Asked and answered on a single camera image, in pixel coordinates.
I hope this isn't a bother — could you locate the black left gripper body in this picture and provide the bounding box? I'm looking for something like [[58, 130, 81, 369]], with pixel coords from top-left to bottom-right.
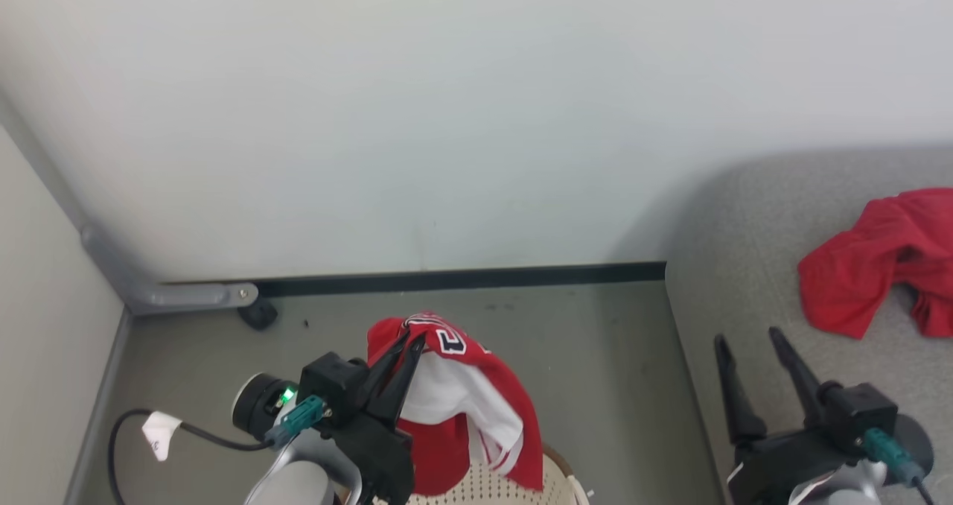
[[331, 413, 415, 505]]

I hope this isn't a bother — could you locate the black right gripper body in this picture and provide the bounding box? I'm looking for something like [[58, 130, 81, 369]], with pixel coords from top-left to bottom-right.
[[727, 424, 869, 505]]

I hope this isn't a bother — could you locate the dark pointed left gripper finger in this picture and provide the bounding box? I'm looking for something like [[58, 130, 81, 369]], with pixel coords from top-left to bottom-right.
[[368, 333, 427, 421], [366, 331, 412, 387]]

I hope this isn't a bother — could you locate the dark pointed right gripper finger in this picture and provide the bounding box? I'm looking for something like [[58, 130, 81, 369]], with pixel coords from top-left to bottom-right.
[[768, 327, 828, 426], [714, 334, 768, 447]]

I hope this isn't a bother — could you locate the red white sports jersey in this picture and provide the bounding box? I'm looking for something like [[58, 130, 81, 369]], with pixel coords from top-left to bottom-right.
[[366, 311, 545, 497]]

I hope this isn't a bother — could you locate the plain red garment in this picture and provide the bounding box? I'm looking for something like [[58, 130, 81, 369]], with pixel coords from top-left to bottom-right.
[[798, 187, 953, 340]]

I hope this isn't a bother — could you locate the cream perforated laundry basket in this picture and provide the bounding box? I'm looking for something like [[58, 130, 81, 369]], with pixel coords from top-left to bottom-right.
[[339, 445, 593, 505]]

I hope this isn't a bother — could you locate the grey fabric sofa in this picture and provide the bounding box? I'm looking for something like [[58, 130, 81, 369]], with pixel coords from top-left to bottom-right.
[[665, 144, 953, 505]]

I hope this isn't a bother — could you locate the black baseboard strip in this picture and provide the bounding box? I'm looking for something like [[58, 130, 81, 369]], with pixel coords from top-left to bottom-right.
[[160, 261, 667, 299]]

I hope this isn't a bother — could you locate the black round floor foot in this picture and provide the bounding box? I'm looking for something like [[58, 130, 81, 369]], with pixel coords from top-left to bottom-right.
[[238, 298, 279, 332]]

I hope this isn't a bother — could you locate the teal left cable connector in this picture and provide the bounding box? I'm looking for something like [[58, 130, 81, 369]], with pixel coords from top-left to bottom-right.
[[264, 394, 329, 447]]

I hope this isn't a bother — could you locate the teal cable connector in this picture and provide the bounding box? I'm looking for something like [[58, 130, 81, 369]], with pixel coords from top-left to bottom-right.
[[264, 394, 329, 447], [864, 428, 925, 488]]

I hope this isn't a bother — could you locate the teal right cable connector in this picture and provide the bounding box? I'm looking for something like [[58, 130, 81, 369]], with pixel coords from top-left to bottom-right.
[[864, 428, 925, 488]]

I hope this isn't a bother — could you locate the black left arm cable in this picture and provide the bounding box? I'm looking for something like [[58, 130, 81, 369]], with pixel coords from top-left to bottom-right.
[[109, 409, 273, 505]]

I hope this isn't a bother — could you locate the grey metal corner rail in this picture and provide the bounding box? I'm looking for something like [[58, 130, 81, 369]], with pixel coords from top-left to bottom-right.
[[0, 92, 260, 317]]

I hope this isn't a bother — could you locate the white paper cable tag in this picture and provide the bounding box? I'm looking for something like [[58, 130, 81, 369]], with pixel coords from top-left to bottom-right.
[[141, 411, 182, 462]]

